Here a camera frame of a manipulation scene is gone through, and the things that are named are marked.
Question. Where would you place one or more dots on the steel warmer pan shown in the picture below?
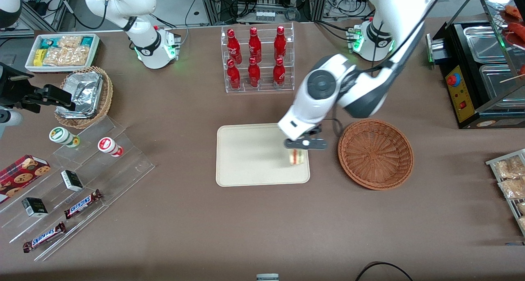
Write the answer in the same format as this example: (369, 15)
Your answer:
(498, 82)
(484, 43)

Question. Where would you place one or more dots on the grey device at table edge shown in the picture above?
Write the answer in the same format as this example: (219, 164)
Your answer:
(267, 277)

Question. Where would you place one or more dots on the triangular sandwich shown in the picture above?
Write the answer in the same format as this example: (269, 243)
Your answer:
(298, 157)

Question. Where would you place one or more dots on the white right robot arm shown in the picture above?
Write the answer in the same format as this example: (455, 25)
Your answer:
(139, 2)

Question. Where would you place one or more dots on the clear acrylic step display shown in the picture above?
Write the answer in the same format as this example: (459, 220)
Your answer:
(119, 174)

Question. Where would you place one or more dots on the white rectangular snack bin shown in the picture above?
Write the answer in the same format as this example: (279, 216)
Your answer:
(95, 51)

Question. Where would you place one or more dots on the black food warmer machine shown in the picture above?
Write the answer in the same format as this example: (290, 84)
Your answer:
(459, 92)

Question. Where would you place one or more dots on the green lid yogurt cup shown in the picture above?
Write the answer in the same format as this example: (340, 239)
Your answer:
(59, 135)

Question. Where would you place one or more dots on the brown round wicker basket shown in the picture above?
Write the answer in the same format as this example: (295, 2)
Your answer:
(375, 154)

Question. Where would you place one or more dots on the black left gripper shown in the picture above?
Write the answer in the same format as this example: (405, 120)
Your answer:
(317, 129)

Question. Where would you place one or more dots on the white power strip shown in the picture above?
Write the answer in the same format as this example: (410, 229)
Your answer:
(265, 15)

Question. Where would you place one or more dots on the teal snack packet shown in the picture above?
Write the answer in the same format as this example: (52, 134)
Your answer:
(87, 40)

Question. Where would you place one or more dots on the light wicker basket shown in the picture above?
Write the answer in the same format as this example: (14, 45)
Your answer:
(107, 96)

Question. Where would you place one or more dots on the snickers chocolate bar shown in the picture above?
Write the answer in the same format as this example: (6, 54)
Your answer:
(82, 204)
(44, 236)

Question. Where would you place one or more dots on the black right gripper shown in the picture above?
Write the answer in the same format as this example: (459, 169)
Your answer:
(15, 90)

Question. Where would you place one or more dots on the clear acrylic bottle rack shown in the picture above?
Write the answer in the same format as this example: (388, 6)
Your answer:
(266, 88)

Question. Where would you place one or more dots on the green snack packet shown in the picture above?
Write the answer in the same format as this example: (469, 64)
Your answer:
(47, 43)

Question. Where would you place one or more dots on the small black carton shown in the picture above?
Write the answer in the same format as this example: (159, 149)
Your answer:
(72, 180)
(35, 207)

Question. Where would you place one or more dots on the tray of packaged pastries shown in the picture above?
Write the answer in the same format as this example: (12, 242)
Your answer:
(492, 163)

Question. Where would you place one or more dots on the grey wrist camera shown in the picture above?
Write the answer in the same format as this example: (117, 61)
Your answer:
(307, 143)
(10, 117)

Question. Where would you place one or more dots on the red cola bottle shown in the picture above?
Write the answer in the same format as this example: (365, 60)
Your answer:
(279, 74)
(233, 76)
(280, 43)
(254, 45)
(233, 47)
(254, 75)

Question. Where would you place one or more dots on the red lid yogurt cup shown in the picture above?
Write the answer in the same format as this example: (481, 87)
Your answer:
(107, 145)

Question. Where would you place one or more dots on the orange skewered sausage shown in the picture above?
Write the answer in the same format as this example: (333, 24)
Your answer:
(517, 28)
(514, 12)

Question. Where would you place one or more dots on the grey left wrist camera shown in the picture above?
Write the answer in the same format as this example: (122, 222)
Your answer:
(307, 143)

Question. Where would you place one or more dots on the small rice cracker bag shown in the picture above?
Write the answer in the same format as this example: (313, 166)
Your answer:
(69, 41)

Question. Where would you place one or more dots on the red tartan cookie box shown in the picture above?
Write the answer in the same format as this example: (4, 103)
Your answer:
(20, 176)

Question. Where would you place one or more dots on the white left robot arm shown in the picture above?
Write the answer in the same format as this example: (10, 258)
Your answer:
(320, 96)

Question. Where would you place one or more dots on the cream plastic serving tray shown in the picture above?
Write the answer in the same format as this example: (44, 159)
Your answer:
(250, 158)

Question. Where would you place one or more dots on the large rice cracker bag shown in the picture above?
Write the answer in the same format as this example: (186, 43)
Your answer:
(65, 56)

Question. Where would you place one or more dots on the yellow snack packet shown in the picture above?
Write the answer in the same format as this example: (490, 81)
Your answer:
(39, 57)

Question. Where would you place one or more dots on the clear bag of crackers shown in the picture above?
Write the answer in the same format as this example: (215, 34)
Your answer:
(508, 168)
(512, 188)
(522, 222)
(521, 208)

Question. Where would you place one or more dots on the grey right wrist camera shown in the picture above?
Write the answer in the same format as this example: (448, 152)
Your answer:
(10, 117)

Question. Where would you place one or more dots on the silver foil container stack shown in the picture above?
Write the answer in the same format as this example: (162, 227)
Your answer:
(84, 92)

